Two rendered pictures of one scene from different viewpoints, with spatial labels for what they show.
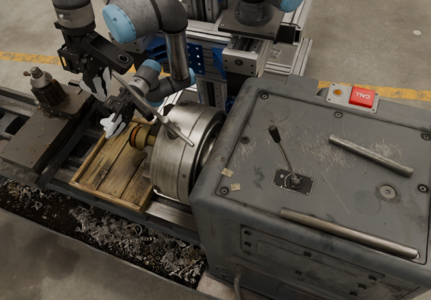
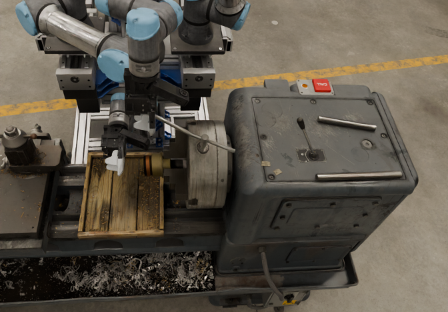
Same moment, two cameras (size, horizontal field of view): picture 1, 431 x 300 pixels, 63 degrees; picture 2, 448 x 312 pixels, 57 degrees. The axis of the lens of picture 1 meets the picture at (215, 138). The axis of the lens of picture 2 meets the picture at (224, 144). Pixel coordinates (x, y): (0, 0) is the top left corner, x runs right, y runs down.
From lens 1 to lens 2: 0.65 m
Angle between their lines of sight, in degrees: 24
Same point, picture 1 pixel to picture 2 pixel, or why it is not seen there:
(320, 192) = (331, 157)
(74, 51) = (139, 96)
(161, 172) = (201, 184)
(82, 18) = (157, 67)
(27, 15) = not seen: outside the picture
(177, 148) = (211, 159)
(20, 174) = (19, 245)
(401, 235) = (387, 167)
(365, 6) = not seen: hidden behind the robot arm
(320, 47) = not seen: hidden behind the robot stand
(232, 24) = (183, 45)
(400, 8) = (253, 3)
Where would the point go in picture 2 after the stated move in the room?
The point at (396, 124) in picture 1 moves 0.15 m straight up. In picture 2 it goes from (350, 99) to (366, 69)
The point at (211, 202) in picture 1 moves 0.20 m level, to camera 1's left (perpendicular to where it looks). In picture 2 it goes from (267, 188) to (210, 217)
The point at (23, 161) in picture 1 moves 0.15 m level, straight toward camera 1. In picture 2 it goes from (21, 229) to (65, 241)
